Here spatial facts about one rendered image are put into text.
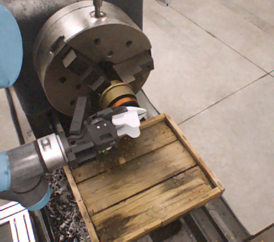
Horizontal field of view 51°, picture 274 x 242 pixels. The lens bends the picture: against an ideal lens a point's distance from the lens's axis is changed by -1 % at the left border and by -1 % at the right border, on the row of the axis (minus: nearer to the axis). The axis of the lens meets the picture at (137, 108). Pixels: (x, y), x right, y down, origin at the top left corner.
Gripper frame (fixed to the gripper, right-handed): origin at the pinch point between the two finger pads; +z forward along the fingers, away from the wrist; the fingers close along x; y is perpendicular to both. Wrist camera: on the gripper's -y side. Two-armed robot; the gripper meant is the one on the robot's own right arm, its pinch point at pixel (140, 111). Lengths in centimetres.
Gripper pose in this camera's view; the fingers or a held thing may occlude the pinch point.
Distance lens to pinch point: 70.3
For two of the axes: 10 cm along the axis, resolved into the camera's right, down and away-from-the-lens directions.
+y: 4.5, 6.7, -6.0
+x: 0.0, -6.7, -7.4
